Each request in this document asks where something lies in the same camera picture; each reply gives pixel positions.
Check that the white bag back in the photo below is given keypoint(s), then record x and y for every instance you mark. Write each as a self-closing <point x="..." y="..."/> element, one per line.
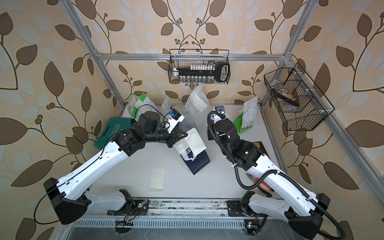
<point x="198" y="105"/>

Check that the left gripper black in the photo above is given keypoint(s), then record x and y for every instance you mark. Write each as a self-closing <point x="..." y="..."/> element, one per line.
<point x="173" y="137"/>

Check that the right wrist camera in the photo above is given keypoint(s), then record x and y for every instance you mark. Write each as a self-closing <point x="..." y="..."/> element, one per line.
<point x="219" y="112"/>

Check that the blue takeaway bag white handles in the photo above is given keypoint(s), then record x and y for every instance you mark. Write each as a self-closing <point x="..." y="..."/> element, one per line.
<point x="166" y="107"/>

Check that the black socket set holder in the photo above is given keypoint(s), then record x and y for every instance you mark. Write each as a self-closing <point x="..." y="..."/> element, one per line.
<point x="218" y="72"/>

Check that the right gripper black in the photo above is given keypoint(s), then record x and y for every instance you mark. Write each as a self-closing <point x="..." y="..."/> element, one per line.
<point x="214" y="126"/>

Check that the green white cool tea bag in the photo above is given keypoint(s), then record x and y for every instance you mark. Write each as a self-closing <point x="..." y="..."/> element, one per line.
<point x="144" y="104"/>

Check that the object in right basket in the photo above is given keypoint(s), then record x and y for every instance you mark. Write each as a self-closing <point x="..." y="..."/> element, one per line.
<point x="284" y="99"/>

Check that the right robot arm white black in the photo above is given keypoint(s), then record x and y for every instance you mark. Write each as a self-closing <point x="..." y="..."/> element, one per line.
<point x="247" y="158"/>

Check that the green plastic tool case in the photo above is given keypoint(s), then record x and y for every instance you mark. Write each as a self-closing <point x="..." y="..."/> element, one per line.
<point x="114" y="126"/>

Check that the small dark navy bag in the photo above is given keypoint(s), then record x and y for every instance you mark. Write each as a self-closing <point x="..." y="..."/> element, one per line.
<point x="131" y="108"/>

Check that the black yellow-labelled device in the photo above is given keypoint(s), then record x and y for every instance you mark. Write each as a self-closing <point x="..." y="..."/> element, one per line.
<point x="261" y="147"/>

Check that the wire basket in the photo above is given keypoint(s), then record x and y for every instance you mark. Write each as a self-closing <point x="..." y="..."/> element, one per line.
<point x="186" y="57"/>
<point x="314" y="105"/>

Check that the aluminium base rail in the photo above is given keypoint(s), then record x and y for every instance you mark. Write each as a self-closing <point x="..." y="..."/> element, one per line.
<point x="180" y="208"/>

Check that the orange handled pliers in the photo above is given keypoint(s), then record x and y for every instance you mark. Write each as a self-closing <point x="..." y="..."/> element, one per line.
<point x="263" y="187"/>

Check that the right wire basket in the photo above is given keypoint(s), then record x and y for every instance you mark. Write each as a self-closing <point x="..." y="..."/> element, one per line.
<point x="314" y="105"/>

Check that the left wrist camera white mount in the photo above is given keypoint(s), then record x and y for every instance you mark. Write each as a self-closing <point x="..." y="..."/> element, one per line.
<point x="173" y="118"/>

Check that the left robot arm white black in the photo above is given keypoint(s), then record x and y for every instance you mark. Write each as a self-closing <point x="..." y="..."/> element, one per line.
<point x="70" y="196"/>

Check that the back wire basket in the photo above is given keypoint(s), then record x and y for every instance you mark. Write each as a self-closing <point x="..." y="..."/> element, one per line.
<point x="186" y="57"/>

